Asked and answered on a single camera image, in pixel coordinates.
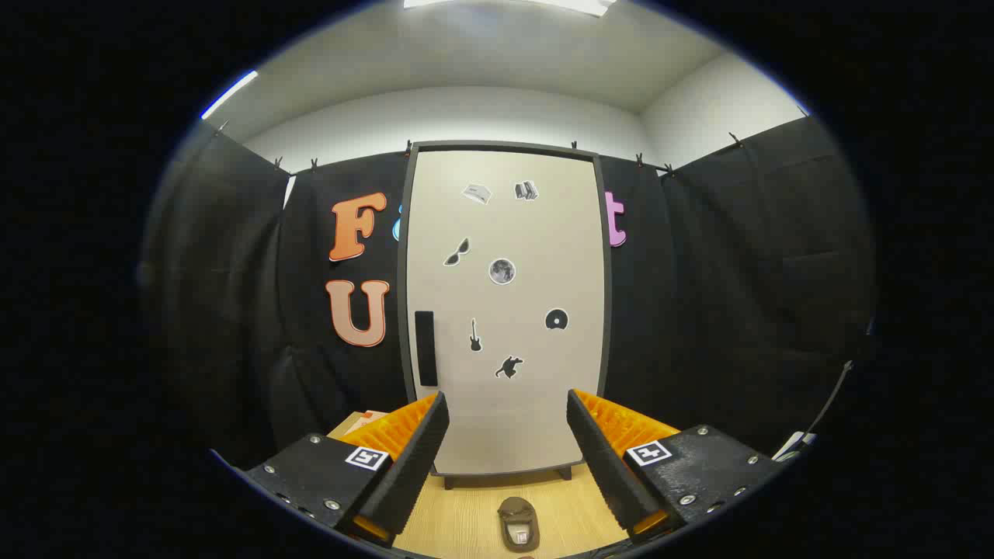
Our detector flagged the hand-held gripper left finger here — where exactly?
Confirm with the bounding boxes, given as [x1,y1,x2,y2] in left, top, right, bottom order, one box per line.
[241,392,451,544]

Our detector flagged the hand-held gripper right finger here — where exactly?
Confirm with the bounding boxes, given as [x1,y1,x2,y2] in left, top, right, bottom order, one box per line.
[565,388,785,544]

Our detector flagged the brown fuzzy shoe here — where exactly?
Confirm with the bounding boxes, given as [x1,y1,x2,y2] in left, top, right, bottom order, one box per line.
[498,497,540,554]

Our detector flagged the grey shoe cabinet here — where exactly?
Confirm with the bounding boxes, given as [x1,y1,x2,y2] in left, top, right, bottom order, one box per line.
[398,141,613,490]

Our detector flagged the stack of books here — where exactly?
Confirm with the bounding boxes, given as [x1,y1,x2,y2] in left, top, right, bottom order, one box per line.
[342,410,389,437]

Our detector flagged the black backdrop cloth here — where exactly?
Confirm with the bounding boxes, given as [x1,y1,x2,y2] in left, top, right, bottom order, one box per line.
[140,116,878,470]

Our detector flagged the black stand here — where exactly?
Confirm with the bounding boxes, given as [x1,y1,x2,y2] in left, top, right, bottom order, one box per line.
[804,359,855,445]

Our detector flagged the ceiling light strip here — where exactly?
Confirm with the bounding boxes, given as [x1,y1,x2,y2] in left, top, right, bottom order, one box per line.
[200,70,259,121]

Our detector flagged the ceiling light panel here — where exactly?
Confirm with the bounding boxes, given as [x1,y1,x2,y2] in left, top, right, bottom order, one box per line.
[404,0,618,16]

